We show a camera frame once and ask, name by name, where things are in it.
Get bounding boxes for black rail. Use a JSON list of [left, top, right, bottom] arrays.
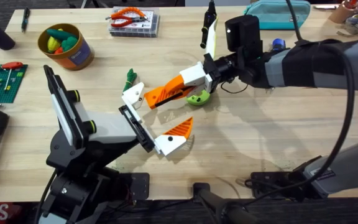
[[23, 197, 358, 224]]

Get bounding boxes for clear parts organiser box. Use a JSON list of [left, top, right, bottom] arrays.
[[109, 6, 160, 39]]

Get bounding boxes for teal zip pouch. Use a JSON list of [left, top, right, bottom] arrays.
[[243, 0, 312, 31]]

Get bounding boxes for brown toy tub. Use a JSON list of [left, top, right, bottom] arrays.
[[37, 23, 95, 71]]

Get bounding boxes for red-handled pliers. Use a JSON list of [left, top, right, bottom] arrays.
[[110, 17, 149, 29]]

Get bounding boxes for red-handled screwdriver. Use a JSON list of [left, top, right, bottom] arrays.
[[1, 61, 24, 91]]

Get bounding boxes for black pen-shaped tool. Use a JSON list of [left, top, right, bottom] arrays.
[[200, 0, 218, 50]]

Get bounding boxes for black upright wrist plate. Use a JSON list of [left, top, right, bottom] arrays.
[[43, 64, 85, 149], [204, 17, 219, 62]]

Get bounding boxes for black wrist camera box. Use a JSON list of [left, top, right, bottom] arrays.
[[224, 14, 264, 54]]

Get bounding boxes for tan pen cup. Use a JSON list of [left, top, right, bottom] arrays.
[[328, 0, 358, 24]]

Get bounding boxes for orange ribbed wedge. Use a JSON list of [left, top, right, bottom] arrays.
[[144, 86, 196, 110]]

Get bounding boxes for red printed box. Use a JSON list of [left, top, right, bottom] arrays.
[[0, 202, 23, 224]]

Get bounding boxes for green vegetable toy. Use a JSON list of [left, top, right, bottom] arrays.
[[122, 68, 138, 93]]

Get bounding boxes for black camera pole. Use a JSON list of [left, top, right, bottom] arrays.
[[193, 182, 260, 224]]

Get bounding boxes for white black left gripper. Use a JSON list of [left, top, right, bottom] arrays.
[[47, 82, 195, 175]]

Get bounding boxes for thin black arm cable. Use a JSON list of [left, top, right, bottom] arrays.
[[33, 169, 58, 224]]

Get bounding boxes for black pen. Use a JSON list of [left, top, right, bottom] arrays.
[[21, 6, 31, 34]]

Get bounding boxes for orange-handled pliers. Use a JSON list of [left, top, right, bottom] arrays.
[[105, 6, 146, 21]]

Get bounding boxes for blue electric screwdriver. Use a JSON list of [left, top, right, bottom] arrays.
[[271, 37, 287, 52]]

